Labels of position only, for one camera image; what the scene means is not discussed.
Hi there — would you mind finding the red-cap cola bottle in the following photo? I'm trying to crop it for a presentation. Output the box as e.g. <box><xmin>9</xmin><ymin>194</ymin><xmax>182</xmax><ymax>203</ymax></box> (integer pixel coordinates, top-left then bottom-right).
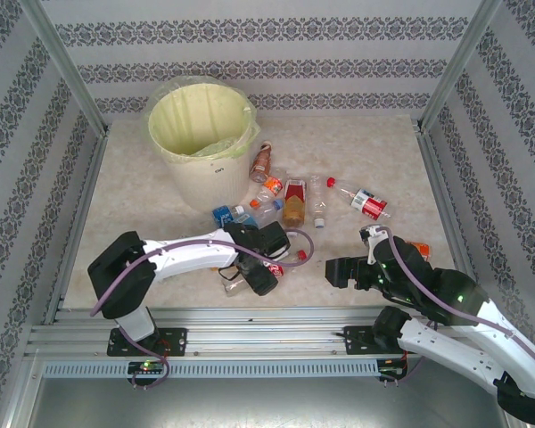
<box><xmin>220</xmin><ymin>250</ymin><xmax>309</xmax><ymax>299</ymax></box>

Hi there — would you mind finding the orange fruit-print label bottle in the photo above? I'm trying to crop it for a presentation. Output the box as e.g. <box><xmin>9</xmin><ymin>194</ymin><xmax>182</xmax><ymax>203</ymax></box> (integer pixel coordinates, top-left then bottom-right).
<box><xmin>405</xmin><ymin>240</ymin><xmax>432</xmax><ymax>264</ymax></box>

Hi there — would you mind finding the blue-cap bottle light-blue label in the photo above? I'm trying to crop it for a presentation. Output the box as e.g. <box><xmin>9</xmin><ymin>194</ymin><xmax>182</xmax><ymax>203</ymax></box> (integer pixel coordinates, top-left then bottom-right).
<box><xmin>243</xmin><ymin>199</ymin><xmax>284</xmax><ymax>228</ymax></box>

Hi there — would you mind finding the clear unlabelled white-cap bottle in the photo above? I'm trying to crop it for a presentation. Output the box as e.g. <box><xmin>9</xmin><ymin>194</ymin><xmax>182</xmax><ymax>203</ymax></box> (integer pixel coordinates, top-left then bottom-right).
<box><xmin>309</xmin><ymin>173</ymin><xmax>330</xmax><ymax>229</ymax></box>

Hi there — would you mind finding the white-cap bottle blue label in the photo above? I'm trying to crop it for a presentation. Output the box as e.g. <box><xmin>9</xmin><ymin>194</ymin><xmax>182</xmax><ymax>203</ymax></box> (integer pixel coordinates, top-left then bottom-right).
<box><xmin>211</xmin><ymin>203</ymin><xmax>247</xmax><ymax>231</ymax></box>

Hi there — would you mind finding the red-cap bottle red-white label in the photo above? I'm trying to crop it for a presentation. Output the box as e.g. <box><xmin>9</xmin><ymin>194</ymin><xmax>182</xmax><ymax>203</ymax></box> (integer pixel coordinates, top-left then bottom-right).
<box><xmin>325</xmin><ymin>176</ymin><xmax>391</xmax><ymax>222</ymax></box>

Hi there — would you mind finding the amber tea bottle red label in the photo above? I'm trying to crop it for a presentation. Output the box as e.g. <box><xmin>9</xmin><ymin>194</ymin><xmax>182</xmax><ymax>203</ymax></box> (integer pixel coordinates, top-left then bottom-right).
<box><xmin>281</xmin><ymin>177</ymin><xmax>308</xmax><ymax>227</ymax></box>

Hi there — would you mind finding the clear bottle green label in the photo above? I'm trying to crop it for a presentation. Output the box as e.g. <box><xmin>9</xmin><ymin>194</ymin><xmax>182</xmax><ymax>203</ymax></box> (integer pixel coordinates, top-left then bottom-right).
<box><xmin>190</xmin><ymin>136</ymin><xmax>241</xmax><ymax>158</ymax></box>

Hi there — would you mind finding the cream plastic bin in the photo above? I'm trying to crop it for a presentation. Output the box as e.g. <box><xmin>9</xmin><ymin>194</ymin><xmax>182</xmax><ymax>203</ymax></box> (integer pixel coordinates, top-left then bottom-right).
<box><xmin>147</xmin><ymin>81</ymin><xmax>256</xmax><ymax>211</ymax></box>

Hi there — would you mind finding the orange-cap orange-label clear bottle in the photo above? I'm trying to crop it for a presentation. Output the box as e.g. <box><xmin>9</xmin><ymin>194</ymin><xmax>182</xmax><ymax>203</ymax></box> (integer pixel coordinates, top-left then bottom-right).
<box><xmin>249</xmin><ymin>167</ymin><xmax>291</xmax><ymax>210</ymax></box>

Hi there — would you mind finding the small controller board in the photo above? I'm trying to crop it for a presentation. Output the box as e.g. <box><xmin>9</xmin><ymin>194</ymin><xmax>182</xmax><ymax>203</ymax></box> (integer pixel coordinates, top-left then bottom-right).
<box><xmin>377</xmin><ymin>356</ymin><xmax>409</xmax><ymax>380</ymax></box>
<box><xmin>128</xmin><ymin>359</ymin><xmax>170</xmax><ymax>376</ymax></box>

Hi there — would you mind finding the brown coffee bottle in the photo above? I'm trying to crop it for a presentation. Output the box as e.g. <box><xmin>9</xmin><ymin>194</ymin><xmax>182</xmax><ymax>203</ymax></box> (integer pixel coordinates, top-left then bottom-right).
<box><xmin>248</xmin><ymin>140</ymin><xmax>276</xmax><ymax>184</ymax></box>

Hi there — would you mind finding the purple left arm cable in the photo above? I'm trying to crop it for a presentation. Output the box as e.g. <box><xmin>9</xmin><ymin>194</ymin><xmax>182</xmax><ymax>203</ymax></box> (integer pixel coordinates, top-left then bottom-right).
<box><xmin>90</xmin><ymin>227</ymin><xmax>316</xmax><ymax>391</ymax></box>

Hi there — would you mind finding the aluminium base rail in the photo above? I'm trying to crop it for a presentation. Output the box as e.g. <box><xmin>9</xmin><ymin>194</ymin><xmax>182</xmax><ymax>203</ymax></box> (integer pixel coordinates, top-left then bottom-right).
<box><xmin>24</xmin><ymin>306</ymin><xmax>473</xmax><ymax>358</ymax></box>

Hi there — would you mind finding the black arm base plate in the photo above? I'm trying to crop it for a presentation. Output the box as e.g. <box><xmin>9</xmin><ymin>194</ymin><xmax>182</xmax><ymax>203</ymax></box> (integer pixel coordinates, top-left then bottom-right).
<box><xmin>342</xmin><ymin>325</ymin><xmax>407</xmax><ymax>357</ymax></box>
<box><xmin>106</xmin><ymin>327</ymin><xmax>188</xmax><ymax>358</ymax></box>

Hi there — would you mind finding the aluminium side rail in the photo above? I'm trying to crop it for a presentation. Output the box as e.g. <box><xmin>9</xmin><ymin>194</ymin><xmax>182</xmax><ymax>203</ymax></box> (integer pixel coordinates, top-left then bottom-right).
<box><xmin>416</xmin><ymin>127</ymin><xmax>478</xmax><ymax>280</ymax></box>
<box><xmin>42</xmin><ymin>131</ymin><xmax>111</xmax><ymax>325</ymax></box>

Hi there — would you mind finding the slotted grey cable duct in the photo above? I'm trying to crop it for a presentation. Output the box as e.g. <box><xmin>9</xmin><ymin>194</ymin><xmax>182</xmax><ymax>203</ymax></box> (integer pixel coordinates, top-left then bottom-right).
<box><xmin>42</xmin><ymin>358</ymin><xmax>383</xmax><ymax>380</ymax></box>

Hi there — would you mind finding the aluminium frame post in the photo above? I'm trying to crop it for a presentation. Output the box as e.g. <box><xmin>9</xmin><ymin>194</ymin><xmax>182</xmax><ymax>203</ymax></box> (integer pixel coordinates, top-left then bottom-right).
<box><xmin>418</xmin><ymin>0</ymin><xmax>503</xmax><ymax>130</ymax></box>
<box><xmin>20</xmin><ymin>0</ymin><xmax>111</xmax><ymax>135</ymax></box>

